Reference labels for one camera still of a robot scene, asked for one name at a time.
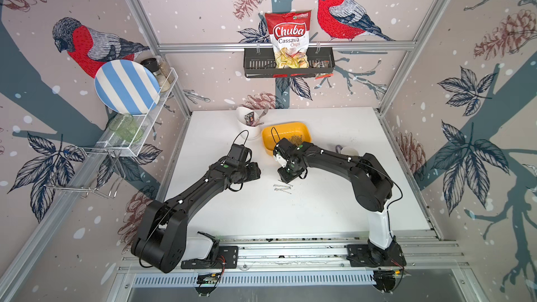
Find yellow plastic storage box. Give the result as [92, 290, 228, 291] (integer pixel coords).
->
[262, 122, 311, 156]

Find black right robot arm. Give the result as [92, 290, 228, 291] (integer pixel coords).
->
[273, 138, 399, 264]

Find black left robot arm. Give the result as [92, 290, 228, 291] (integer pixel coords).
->
[131, 144, 261, 273]

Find white utensil holder cup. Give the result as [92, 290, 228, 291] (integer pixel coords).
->
[236, 106, 269, 141]

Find light spice jar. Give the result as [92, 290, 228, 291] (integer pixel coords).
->
[158, 57, 174, 87]

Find green glass cup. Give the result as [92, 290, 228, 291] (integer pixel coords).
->
[107, 113, 143, 143]

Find red cassava chips bag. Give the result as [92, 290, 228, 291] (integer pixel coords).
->
[265, 11, 311, 69]

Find dark lid spice jar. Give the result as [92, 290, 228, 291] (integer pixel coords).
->
[141, 57, 166, 88]

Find blue white striped plate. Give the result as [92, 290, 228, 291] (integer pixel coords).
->
[95, 60, 161, 115]

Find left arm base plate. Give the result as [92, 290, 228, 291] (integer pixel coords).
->
[180, 232, 239, 270]

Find black wire wall basket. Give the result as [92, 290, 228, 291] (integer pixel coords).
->
[243, 48, 335, 78]

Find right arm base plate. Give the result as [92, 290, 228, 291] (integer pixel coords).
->
[346, 238, 407, 268]

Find clear wire wall shelf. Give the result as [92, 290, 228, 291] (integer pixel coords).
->
[83, 60, 178, 157]

